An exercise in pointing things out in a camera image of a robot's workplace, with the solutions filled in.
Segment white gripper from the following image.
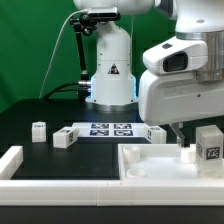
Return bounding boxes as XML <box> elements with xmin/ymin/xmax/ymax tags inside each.
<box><xmin>138</xmin><ymin>37</ymin><xmax>224</xmax><ymax>147</ymax></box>

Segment white square tabletop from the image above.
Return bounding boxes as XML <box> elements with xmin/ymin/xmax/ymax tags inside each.
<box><xmin>118</xmin><ymin>144</ymin><xmax>224</xmax><ymax>180</ymax></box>

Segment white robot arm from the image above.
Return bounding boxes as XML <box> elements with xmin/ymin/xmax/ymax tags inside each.
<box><xmin>73</xmin><ymin>0</ymin><xmax>224</xmax><ymax>127</ymax></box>

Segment white U-shaped fence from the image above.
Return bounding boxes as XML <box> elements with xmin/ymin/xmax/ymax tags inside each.
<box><xmin>0</xmin><ymin>146</ymin><xmax>224</xmax><ymax>206</ymax></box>

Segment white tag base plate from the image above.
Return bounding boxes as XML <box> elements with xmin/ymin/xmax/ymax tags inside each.
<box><xmin>72</xmin><ymin>122</ymin><xmax>144</xmax><ymax>137</ymax></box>

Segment black cables at base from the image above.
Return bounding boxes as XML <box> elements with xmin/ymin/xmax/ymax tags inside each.
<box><xmin>41</xmin><ymin>82</ymin><xmax>81</xmax><ymax>100</ymax></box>

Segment grey camera on mount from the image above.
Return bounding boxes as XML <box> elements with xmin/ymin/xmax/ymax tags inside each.
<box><xmin>81</xmin><ymin>7</ymin><xmax>120</xmax><ymax>22</ymax></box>

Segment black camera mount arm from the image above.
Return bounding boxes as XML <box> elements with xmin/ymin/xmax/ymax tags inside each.
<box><xmin>69</xmin><ymin>13</ymin><xmax>97</xmax><ymax>102</ymax></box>

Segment white cable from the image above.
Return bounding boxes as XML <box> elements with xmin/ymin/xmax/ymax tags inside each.
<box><xmin>38</xmin><ymin>9</ymin><xmax>88</xmax><ymax>99</ymax></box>

